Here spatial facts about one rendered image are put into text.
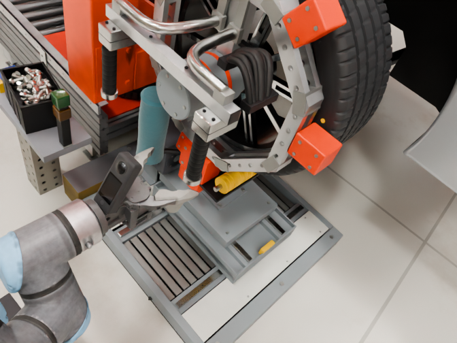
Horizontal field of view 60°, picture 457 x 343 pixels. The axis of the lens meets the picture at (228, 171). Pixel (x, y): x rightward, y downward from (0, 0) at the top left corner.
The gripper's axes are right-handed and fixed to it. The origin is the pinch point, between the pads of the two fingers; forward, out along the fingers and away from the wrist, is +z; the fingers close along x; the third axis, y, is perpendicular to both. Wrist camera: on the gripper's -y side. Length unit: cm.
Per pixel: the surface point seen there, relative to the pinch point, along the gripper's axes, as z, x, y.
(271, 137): 43.4, -4.0, 17.1
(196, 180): 5.7, 1.6, 6.6
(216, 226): 33, -6, 60
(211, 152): 26.5, -12.0, 21.2
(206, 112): 6.2, -0.6, -12.0
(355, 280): 79, 43, 84
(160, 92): 11.9, -21.0, -0.3
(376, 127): 181, -7, 82
